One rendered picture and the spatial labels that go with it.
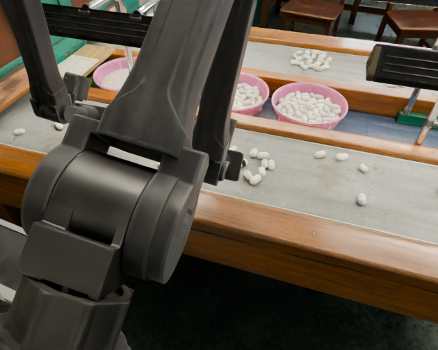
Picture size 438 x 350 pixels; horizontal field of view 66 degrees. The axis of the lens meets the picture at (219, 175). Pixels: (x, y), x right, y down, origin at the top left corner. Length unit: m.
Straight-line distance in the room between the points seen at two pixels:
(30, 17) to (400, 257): 0.91
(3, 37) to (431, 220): 1.43
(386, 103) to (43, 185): 1.30
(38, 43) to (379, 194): 0.89
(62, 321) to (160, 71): 0.17
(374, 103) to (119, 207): 1.27
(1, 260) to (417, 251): 0.81
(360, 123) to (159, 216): 1.21
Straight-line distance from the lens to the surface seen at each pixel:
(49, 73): 0.83
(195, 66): 0.26
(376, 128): 1.38
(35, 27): 0.78
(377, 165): 1.11
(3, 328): 0.26
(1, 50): 1.42
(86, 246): 0.22
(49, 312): 0.23
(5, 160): 1.17
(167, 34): 0.27
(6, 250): 0.54
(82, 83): 0.94
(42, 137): 1.24
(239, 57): 0.49
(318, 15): 2.97
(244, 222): 0.83
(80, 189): 0.23
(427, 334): 1.74
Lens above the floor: 1.43
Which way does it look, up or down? 45 degrees down
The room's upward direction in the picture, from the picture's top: straight up
